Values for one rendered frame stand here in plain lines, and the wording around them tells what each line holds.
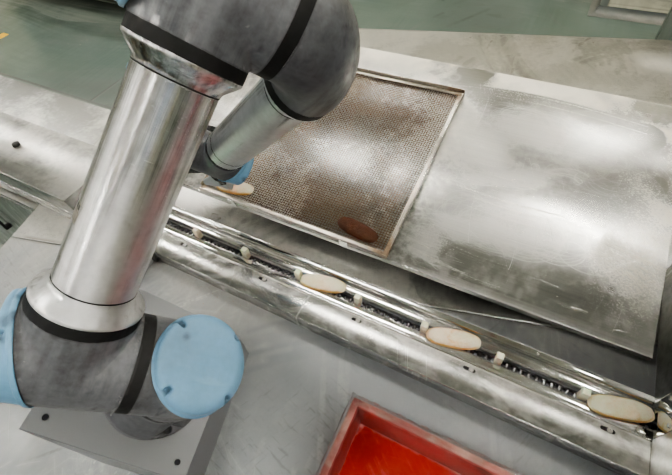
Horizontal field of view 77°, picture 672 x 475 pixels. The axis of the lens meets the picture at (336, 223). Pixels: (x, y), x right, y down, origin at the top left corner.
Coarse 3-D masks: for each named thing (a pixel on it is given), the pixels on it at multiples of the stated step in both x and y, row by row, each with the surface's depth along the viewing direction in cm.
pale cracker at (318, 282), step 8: (304, 280) 89; (312, 280) 89; (320, 280) 89; (328, 280) 89; (336, 280) 88; (312, 288) 88; (320, 288) 88; (328, 288) 87; (336, 288) 87; (344, 288) 88
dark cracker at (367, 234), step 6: (342, 222) 93; (348, 222) 92; (354, 222) 92; (360, 222) 92; (342, 228) 92; (348, 228) 92; (354, 228) 91; (360, 228) 91; (366, 228) 91; (354, 234) 91; (360, 234) 90; (366, 234) 90; (372, 234) 90; (366, 240) 90; (372, 240) 90
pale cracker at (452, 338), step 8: (432, 328) 80; (440, 328) 80; (448, 328) 80; (432, 336) 79; (440, 336) 79; (448, 336) 79; (456, 336) 79; (464, 336) 79; (472, 336) 79; (440, 344) 79; (448, 344) 78; (456, 344) 78; (464, 344) 78; (472, 344) 78; (480, 344) 78
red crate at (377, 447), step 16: (368, 432) 73; (352, 448) 71; (368, 448) 71; (384, 448) 71; (400, 448) 71; (352, 464) 70; (368, 464) 70; (384, 464) 70; (400, 464) 69; (416, 464) 69; (432, 464) 69
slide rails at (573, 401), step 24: (192, 240) 99; (240, 240) 98; (288, 264) 93; (360, 288) 88; (360, 312) 84; (408, 312) 84; (480, 360) 77; (528, 360) 76; (528, 384) 73; (576, 384) 73; (648, 432) 67
